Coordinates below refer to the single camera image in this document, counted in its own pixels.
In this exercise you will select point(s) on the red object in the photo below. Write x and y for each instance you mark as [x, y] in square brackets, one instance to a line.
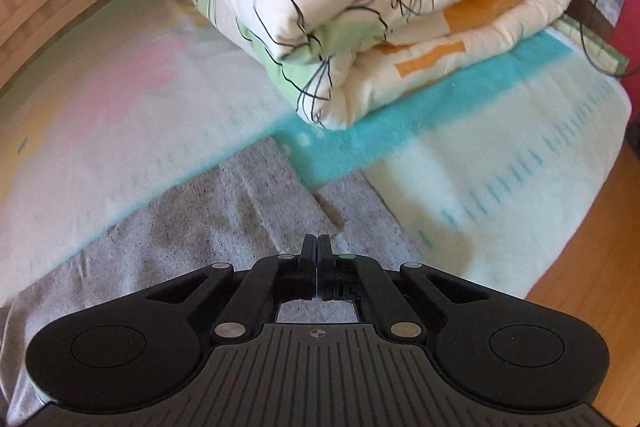
[627, 7]

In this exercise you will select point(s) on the pastel printed blanket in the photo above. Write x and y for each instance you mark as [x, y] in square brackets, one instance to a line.
[500, 132]

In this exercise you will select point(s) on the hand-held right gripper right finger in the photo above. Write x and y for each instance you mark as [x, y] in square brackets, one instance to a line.
[327, 259]

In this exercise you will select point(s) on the grey knitted sock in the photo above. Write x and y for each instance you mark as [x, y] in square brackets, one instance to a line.
[200, 217]

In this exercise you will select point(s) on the floral green white pillow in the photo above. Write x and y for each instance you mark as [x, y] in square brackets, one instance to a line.
[350, 7]

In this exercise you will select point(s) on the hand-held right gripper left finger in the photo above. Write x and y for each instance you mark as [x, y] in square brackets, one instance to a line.
[308, 259]

